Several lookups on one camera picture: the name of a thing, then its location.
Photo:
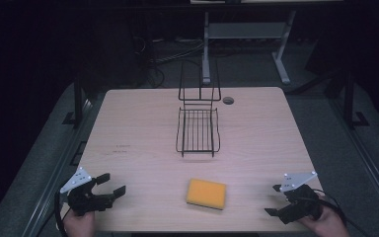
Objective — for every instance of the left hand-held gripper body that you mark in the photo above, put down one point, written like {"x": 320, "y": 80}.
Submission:
{"x": 82, "y": 197}

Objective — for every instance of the grey metal stand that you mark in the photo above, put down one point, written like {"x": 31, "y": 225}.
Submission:
{"x": 245, "y": 46}

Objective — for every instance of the person's left hand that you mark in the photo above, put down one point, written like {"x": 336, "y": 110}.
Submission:
{"x": 79, "y": 224}

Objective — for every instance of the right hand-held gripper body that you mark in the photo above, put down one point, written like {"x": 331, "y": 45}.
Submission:
{"x": 298, "y": 199}

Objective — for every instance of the yellow sponge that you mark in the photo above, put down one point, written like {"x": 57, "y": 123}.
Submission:
{"x": 206, "y": 194}

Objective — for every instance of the person's right hand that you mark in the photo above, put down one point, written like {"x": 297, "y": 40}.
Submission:
{"x": 326, "y": 223}

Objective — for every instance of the black metal post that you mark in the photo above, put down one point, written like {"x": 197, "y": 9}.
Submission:
{"x": 350, "y": 98}
{"x": 78, "y": 102}

